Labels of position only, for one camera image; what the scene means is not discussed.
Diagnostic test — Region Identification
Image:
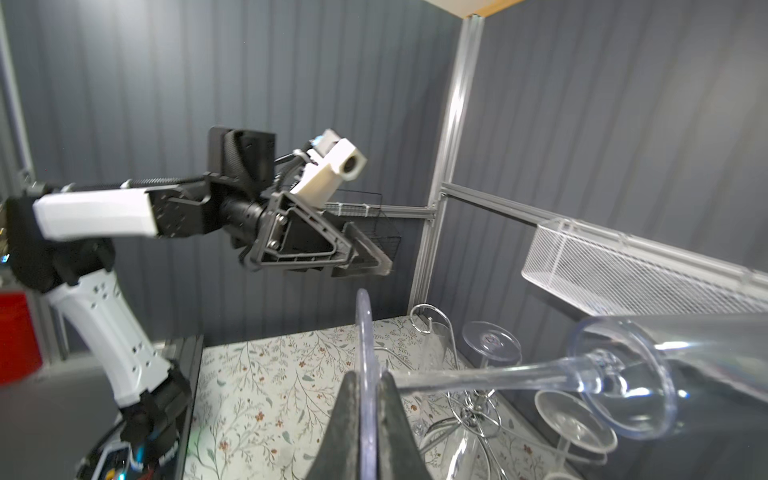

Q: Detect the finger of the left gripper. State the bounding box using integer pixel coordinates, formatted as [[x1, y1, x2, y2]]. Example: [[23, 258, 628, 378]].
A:
[[269, 191, 353, 269], [331, 222, 393, 278]]

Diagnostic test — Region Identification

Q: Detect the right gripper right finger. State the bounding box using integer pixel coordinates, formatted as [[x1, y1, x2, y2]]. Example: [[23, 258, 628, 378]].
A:
[[377, 372, 432, 480]]

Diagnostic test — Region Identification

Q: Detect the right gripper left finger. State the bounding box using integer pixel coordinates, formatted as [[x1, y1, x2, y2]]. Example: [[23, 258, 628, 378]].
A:
[[306, 371, 360, 480]]

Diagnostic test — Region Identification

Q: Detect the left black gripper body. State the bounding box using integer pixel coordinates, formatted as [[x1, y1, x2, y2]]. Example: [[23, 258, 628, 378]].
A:
[[236, 191, 300, 270]]

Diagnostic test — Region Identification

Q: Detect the clear wine glass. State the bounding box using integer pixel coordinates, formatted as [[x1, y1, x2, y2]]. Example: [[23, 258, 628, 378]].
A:
[[356, 290, 767, 479], [534, 390, 618, 479], [462, 321, 523, 369]]

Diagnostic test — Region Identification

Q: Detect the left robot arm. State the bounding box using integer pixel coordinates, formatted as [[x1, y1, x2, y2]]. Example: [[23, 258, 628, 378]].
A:
[[1, 127, 393, 479]]

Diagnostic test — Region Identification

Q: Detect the chrome wine glass rack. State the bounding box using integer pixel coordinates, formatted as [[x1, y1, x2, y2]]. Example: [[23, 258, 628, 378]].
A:
[[409, 303, 524, 479]]

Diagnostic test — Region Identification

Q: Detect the black wire wall basket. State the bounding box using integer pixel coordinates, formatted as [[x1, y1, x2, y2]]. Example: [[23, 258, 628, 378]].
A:
[[327, 188, 402, 261]]

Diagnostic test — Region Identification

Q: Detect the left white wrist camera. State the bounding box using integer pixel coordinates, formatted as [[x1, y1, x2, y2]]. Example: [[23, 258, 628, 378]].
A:
[[290, 129, 368, 210]]

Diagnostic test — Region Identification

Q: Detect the white mesh wall basket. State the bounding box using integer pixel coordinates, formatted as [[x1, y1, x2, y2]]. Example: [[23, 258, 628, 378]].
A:
[[521, 218, 767, 316]]

